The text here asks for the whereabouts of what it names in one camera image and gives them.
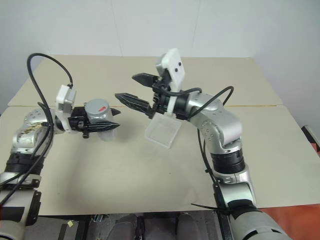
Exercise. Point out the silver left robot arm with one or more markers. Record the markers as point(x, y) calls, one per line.
point(22, 140)

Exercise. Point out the grey jar lid red arrow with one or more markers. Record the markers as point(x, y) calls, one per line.
point(97, 108)

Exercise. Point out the red and black object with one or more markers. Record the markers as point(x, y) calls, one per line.
point(312, 140)

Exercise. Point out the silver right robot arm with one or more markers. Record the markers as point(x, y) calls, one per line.
point(220, 120)

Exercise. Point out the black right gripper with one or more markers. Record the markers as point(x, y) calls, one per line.
point(161, 100)

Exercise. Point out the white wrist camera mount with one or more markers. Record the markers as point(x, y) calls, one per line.
point(62, 96)
point(175, 67)

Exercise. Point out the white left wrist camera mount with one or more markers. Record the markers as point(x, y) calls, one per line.
point(62, 96)

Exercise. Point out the black zip tie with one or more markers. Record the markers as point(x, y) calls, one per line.
point(207, 207)

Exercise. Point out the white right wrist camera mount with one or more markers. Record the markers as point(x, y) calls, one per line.
point(175, 67)

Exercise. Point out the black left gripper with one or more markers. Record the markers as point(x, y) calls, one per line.
point(78, 120)

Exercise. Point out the small yellow tag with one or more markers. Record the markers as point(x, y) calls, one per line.
point(70, 223)

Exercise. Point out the translucent plastic jar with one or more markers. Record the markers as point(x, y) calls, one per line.
point(107, 136)

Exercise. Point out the clear plastic box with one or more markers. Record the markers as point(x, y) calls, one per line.
point(162, 135)

